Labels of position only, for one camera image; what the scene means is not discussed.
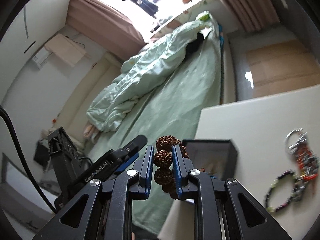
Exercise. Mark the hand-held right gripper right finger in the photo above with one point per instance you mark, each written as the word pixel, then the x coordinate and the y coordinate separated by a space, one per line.
pixel 176 165

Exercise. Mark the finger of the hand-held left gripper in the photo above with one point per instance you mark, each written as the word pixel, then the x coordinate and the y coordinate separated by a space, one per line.
pixel 135 143

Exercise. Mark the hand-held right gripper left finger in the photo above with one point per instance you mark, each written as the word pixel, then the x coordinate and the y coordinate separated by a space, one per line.
pixel 149 165

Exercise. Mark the black jewelry box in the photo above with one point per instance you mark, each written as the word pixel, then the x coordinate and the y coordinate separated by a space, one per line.
pixel 212 160

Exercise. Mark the black bag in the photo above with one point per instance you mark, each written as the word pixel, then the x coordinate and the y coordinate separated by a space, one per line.
pixel 41 153

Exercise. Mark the pink pillow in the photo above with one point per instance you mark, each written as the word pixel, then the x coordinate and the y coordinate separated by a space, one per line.
pixel 90 132

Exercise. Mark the bed with green sheet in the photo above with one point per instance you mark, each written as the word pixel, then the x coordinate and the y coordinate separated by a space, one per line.
pixel 180 110

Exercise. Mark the cream bed headboard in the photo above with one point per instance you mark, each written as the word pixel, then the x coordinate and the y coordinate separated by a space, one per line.
pixel 92 85

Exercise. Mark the light green duvet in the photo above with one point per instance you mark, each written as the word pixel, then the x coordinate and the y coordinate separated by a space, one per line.
pixel 150 72

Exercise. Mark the white air conditioner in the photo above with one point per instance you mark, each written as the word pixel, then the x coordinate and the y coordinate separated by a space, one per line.
pixel 41 58

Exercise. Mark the black garment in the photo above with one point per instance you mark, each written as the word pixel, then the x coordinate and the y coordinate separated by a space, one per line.
pixel 195 43

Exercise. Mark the beige curtain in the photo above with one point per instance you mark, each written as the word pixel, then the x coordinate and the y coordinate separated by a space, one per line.
pixel 105 20
pixel 250 2

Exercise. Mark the green toy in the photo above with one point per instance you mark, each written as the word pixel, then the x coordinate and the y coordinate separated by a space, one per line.
pixel 203 17

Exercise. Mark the brown cardboard sheet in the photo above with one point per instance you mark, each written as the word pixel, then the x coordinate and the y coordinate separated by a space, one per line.
pixel 282 67

